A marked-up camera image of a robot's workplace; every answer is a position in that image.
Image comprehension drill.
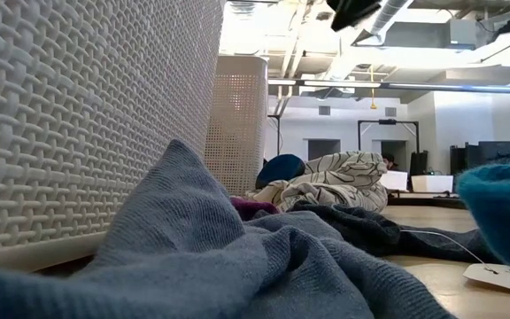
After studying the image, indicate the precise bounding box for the black upright box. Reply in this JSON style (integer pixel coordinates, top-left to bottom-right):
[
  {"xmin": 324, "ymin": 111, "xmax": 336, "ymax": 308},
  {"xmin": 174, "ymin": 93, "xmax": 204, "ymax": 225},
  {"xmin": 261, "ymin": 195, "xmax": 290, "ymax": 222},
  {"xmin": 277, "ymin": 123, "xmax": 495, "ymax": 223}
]
[{"xmin": 409, "ymin": 150, "xmax": 429, "ymax": 176}]

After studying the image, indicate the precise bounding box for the white bin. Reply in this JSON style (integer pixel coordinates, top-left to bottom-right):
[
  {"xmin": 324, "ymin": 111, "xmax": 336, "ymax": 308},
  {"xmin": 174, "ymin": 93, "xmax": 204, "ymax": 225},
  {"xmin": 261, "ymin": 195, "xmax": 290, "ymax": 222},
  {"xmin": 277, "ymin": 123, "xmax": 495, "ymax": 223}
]
[{"xmin": 411, "ymin": 175, "xmax": 454, "ymax": 194}]

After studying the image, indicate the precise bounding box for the white box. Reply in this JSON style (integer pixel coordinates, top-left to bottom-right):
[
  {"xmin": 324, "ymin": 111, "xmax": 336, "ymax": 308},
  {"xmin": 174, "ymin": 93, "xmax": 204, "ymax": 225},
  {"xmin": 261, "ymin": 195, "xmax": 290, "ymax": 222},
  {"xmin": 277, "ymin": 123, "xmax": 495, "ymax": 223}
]
[{"xmin": 378, "ymin": 170, "xmax": 409, "ymax": 192}]

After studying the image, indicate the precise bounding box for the black background rig frame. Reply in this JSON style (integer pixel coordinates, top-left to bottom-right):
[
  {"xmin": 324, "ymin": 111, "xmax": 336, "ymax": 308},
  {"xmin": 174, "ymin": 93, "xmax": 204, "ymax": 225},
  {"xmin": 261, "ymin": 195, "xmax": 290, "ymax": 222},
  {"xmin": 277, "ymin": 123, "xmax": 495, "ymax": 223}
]
[{"xmin": 357, "ymin": 118, "xmax": 421, "ymax": 154}]

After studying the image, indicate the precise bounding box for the white perforated plastic basket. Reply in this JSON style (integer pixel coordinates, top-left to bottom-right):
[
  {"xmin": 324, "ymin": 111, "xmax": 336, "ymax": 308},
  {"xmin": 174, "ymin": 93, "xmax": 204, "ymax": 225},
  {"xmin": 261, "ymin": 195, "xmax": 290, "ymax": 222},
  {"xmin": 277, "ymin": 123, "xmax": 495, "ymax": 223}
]
[
  {"xmin": 204, "ymin": 55, "xmax": 269, "ymax": 196},
  {"xmin": 0, "ymin": 0, "xmax": 226, "ymax": 272}
]

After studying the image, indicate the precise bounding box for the white paper tag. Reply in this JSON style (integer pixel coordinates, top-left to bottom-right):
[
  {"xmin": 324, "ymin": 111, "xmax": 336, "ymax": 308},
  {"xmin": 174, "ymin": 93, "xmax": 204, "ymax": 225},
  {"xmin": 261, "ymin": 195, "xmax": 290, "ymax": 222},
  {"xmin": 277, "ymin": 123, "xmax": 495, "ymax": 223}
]
[{"xmin": 398, "ymin": 228, "xmax": 510, "ymax": 299}]

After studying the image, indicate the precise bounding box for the bright blue fleece cloth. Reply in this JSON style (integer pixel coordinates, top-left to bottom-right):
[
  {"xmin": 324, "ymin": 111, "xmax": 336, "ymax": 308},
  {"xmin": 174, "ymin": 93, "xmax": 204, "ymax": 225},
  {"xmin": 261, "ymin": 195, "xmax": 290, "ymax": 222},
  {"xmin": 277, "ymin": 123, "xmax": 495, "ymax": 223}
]
[{"xmin": 456, "ymin": 164, "xmax": 510, "ymax": 283}]

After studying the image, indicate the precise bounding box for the dark purple sock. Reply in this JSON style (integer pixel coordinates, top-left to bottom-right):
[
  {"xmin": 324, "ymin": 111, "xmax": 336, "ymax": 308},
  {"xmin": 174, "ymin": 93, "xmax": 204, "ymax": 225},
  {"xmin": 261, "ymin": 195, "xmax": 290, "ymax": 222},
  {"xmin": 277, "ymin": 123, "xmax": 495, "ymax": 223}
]
[{"xmin": 229, "ymin": 196, "xmax": 280, "ymax": 222}]

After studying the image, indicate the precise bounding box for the white leaf-patterned garment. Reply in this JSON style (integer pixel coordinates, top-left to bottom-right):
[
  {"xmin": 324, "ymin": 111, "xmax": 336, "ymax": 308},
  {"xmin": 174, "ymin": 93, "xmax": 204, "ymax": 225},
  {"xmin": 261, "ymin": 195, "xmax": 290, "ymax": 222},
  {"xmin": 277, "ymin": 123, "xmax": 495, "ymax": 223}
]
[{"xmin": 244, "ymin": 150, "xmax": 390, "ymax": 214}]

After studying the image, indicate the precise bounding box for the black background equipment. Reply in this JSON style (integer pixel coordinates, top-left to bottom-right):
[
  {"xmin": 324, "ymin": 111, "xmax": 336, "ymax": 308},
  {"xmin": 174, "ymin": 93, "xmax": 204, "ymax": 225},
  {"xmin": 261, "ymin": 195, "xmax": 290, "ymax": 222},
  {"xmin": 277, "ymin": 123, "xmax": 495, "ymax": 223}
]
[{"xmin": 449, "ymin": 140, "xmax": 510, "ymax": 176}]

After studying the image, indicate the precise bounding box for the long ceiling light bar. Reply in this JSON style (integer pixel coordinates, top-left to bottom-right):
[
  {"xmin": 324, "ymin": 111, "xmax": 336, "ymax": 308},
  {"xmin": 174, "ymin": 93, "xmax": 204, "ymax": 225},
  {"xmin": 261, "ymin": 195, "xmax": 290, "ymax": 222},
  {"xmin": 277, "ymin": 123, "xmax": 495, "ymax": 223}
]
[{"xmin": 267, "ymin": 78, "xmax": 510, "ymax": 96}]

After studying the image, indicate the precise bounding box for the person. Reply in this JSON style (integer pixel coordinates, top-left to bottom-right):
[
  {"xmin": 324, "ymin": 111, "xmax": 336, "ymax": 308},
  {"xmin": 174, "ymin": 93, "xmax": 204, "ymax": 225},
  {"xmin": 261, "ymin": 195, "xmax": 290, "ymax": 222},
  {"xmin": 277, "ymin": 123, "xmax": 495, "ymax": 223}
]
[{"xmin": 381, "ymin": 152, "xmax": 400, "ymax": 172}]

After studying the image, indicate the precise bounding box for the slate blue knit garment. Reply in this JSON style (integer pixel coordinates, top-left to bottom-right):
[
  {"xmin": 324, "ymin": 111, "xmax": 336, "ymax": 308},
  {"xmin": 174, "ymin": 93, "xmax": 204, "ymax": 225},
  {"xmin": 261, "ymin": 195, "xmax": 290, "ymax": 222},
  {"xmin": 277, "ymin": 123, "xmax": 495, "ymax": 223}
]
[{"xmin": 0, "ymin": 139, "xmax": 458, "ymax": 319}]

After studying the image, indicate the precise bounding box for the yellow hanging cord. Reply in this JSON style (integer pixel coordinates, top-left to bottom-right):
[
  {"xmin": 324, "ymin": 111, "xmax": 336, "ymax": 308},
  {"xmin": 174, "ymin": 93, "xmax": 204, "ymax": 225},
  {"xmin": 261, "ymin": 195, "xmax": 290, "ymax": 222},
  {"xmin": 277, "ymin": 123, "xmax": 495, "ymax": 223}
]
[{"xmin": 369, "ymin": 66, "xmax": 378, "ymax": 111}]

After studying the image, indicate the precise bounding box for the rectangular ceiling duct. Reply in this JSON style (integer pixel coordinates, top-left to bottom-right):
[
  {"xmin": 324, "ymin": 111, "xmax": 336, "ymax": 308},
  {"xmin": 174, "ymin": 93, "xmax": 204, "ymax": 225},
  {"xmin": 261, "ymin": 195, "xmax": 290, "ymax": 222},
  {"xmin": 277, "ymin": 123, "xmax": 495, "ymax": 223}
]
[{"xmin": 382, "ymin": 19, "xmax": 478, "ymax": 51}]

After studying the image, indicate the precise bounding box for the round ceiling duct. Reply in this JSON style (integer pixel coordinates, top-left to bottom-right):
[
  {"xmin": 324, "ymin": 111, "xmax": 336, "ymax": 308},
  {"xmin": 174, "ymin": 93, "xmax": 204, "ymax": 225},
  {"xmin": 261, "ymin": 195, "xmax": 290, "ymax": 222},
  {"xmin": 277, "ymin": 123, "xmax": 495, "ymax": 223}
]
[{"xmin": 368, "ymin": 0, "xmax": 415, "ymax": 37}]

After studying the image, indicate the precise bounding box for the black stand pole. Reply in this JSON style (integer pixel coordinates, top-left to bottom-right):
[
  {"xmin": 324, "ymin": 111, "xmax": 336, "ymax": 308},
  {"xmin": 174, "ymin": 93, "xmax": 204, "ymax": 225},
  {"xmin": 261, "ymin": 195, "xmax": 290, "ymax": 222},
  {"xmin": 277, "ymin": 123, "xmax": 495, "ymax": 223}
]
[{"xmin": 267, "ymin": 113, "xmax": 282, "ymax": 157}]

